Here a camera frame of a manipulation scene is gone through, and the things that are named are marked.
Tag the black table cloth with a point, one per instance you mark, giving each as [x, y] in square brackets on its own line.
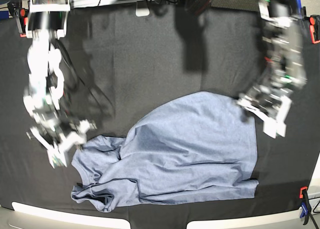
[131, 65]

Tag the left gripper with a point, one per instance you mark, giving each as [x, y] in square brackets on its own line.
[274, 102]

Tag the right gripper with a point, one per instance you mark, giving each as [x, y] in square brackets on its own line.
[50, 123]

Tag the orange black clamp far-right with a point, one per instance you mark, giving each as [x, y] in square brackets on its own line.
[314, 28]

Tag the blue-grey t-shirt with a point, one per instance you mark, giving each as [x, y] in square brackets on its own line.
[196, 148]

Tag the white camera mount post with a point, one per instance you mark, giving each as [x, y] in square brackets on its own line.
[142, 9]

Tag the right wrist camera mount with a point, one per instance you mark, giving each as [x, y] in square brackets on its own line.
[58, 153]

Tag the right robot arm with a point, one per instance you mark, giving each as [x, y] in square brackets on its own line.
[46, 24]

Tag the blue orange clamp near-right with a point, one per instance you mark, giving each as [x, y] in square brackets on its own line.
[308, 211]

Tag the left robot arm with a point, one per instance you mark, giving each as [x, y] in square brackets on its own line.
[284, 70]

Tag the orange black clamp far-left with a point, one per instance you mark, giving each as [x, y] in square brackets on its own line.
[20, 14]

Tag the blue bar clamp far-right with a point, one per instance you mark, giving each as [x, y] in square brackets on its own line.
[301, 10]

